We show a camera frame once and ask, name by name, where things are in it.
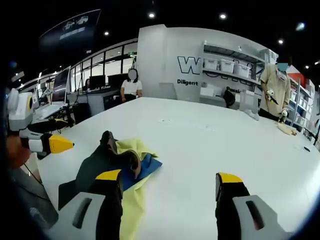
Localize beige cloth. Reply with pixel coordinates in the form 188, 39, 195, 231
276, 121, 299, 137

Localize person's left hand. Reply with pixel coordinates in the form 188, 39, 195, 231
6, 134, 31, 170

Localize white wall shelf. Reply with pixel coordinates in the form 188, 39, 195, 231
201, 40, 266, 102

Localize thin black cable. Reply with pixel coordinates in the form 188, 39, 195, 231
23, 162, 44, 187

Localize white storage bin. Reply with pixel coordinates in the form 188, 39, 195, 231
204, 58, 221, 71
219, 59, 236, 74
234, 63, 251, 79

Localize white metal shelf rack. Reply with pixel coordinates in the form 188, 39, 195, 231
286, 74, 316, 127

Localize black computer monitor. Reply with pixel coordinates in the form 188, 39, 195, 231
88, 74, 106, 90
107, 73, 129, 89

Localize white crumpled cloth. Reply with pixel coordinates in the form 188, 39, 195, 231
244, 108, 261, 122

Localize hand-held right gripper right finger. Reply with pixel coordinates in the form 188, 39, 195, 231
215, 171, 295, 240

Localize pale yellow garment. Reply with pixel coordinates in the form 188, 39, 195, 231
115, 138, 160, 240

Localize large silver monitor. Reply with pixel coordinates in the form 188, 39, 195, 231
50, 65, 72, 105

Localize black office chair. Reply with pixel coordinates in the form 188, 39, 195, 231
223, 89, 237, 109

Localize white box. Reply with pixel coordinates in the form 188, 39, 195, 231
239, 89, 260, 114

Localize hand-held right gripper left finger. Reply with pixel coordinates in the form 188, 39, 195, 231
46, 169, 124, 240

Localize blue cloth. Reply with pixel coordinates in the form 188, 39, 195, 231
109, 152, 164, 194

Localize dark hanging banner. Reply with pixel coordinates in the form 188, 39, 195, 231
39, 9, 102, 52

